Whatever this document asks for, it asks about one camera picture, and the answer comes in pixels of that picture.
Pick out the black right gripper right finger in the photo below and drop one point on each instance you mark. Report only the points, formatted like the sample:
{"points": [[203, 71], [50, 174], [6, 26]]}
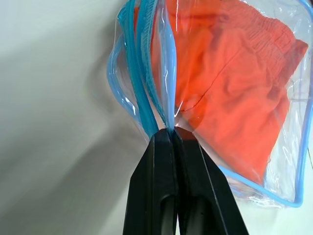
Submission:
{"points": [[195, 181]]}

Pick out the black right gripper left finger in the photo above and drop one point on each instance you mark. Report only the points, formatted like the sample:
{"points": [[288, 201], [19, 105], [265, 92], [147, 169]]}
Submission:
{"points": [[156, 176]]}

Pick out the clear plastic pouch blue trim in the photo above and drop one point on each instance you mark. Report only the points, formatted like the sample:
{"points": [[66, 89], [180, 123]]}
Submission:
{"points": [[146, 73]]}

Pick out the orange cloth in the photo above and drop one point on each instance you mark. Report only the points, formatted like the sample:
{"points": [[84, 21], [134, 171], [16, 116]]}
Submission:
{"points": [[234, 98]]}

